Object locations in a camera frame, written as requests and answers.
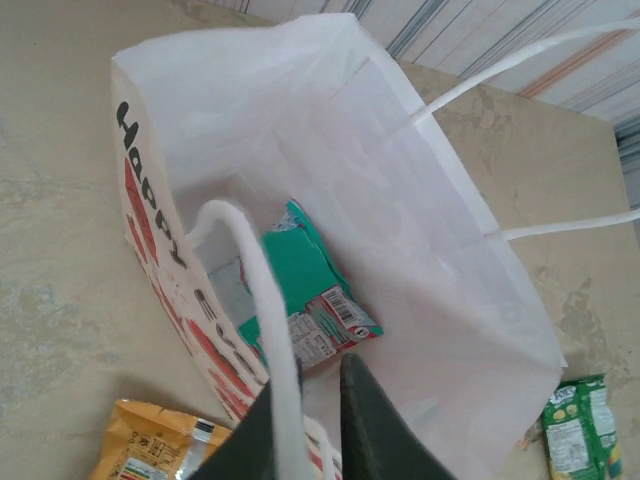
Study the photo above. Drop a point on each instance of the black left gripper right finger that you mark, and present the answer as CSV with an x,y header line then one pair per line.
x,y
375,440

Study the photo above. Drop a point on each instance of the green juice carton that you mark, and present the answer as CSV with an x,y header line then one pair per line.
x,y
585,430

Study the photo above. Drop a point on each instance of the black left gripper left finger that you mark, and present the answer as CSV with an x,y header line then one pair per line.
x,y
240,455

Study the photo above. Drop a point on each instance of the white red paper bag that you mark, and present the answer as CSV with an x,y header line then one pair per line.
x,y
350,150

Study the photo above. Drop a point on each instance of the yellow snack packet with label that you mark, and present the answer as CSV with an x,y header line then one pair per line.
x,y
145,435

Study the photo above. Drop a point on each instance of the teal snack packet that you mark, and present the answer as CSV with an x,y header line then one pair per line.
x,y
295,260

